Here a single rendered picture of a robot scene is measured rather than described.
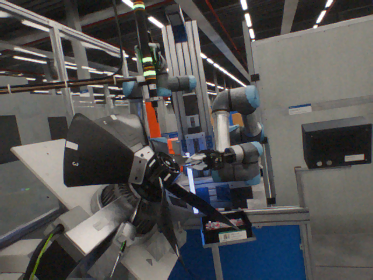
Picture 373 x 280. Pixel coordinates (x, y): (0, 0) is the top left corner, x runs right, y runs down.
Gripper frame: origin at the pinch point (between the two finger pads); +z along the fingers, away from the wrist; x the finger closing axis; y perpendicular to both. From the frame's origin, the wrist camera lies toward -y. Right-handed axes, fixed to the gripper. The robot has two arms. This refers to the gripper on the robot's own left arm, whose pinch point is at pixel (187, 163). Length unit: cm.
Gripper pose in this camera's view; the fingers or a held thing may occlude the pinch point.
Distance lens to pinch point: 115.2
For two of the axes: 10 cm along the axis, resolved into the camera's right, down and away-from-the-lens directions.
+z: -9.1, 1.8, -3.6
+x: 1.2, 9.7, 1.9
